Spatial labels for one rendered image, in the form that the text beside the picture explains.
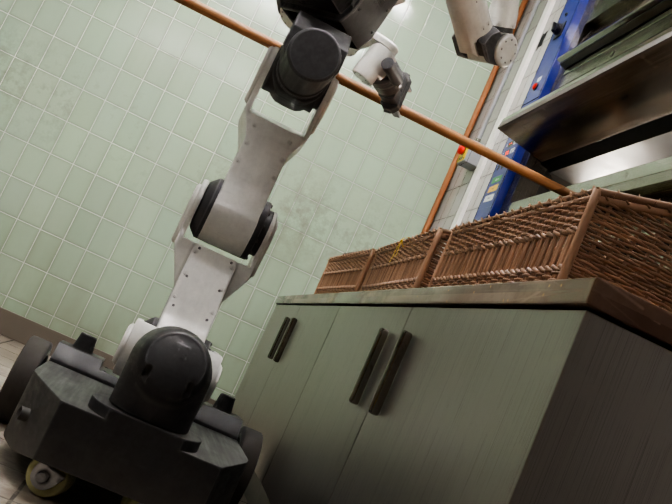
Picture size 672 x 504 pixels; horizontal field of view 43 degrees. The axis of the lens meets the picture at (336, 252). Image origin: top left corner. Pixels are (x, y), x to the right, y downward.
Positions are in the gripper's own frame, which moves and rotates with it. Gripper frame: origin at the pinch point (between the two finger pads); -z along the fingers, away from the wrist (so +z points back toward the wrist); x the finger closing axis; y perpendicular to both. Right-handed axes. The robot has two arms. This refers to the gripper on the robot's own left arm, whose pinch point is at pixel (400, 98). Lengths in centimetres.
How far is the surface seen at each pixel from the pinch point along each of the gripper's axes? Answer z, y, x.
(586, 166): -55, 45, -15
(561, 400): 129, 90, 74
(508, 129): -54, 16, -20
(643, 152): -30, 64, -15
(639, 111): -9, 62, -17
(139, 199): -74, -127, 45
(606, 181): -10, 61, 4
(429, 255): 60, 48, 52
